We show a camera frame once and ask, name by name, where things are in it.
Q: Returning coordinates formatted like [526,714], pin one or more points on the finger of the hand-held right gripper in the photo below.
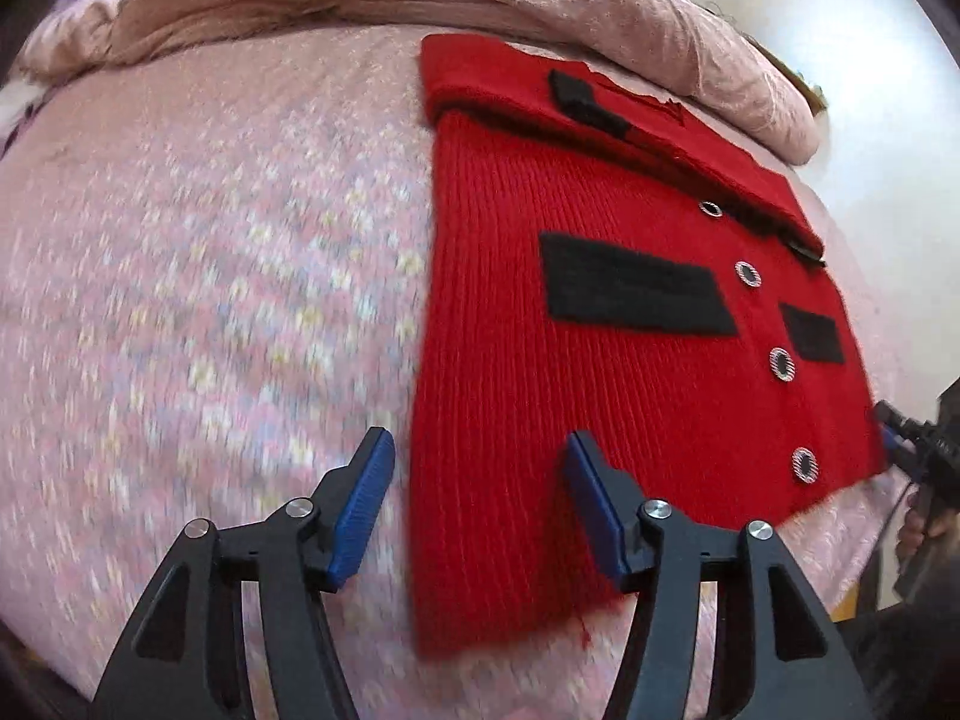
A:
[892,431]

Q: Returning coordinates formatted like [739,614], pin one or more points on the red knit cardigan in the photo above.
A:
[600,330]

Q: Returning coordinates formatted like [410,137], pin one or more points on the pink floral bed sheet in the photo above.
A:
[210,300]

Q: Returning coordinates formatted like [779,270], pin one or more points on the person's right hand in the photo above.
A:
[909,532]

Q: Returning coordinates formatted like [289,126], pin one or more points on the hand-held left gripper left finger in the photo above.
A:
[364,501]

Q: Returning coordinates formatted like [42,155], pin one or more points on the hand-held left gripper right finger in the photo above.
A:
[592,499]

